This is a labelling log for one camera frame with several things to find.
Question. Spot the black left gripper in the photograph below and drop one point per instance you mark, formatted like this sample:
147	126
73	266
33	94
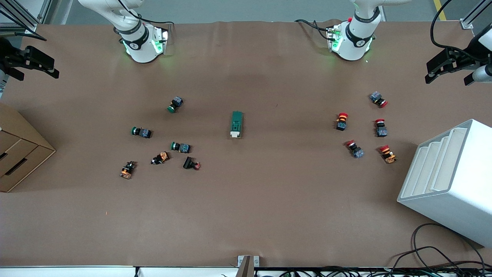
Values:
457	59

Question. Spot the aluminium frame profile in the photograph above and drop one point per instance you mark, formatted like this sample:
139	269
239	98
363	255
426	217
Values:
474	15
23	19

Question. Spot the red mushroom button orange block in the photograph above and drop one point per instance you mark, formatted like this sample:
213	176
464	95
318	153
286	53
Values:
387	154
341	121

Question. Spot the black pushbutton red contact block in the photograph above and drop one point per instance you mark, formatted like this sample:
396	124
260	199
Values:
191	164

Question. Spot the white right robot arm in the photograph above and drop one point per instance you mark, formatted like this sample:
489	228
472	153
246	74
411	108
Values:
140	42

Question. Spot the black pushbutton orange contact block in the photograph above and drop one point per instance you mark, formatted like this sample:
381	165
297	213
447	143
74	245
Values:
160	158
128	169

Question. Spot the green load switch white lever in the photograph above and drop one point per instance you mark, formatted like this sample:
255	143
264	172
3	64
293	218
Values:
236	123

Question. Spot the brown cardboard box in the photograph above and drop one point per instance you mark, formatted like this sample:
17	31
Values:
19	150

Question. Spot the red mushroom button blue block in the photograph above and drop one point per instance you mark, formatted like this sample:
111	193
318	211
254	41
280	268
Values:
378	99
354	149
381	127

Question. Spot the metal table edge bracket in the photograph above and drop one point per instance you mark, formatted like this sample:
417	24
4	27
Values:
248	266

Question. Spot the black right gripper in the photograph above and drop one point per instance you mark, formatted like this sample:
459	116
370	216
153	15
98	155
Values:
10	57

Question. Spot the green pushbutton blue contact block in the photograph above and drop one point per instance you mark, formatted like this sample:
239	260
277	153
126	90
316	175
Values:
141	132
175	104
180	147

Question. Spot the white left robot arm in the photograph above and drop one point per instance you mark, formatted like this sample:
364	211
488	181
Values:
355	36

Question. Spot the white slotted sorting rack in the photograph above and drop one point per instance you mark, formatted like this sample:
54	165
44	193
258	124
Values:
457	192

